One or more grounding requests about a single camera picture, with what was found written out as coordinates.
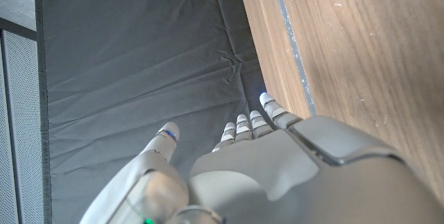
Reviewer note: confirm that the black backdrop curtain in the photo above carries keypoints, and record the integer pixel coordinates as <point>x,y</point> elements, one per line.
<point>138,61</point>

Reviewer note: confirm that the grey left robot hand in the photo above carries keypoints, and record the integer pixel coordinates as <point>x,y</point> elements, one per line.
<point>277,182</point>

